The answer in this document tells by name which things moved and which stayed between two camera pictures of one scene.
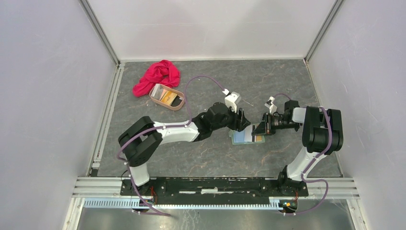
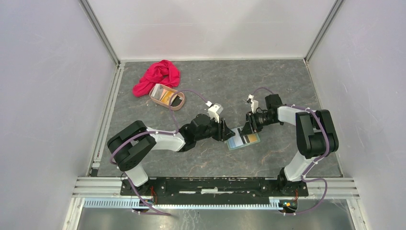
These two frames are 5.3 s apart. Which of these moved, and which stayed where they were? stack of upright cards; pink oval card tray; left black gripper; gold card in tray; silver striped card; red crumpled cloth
Moved: silver striped card; left black gripper
Stayed: red crumpled cloth; pink oval card tray; gold card in tray; stack of upright cards
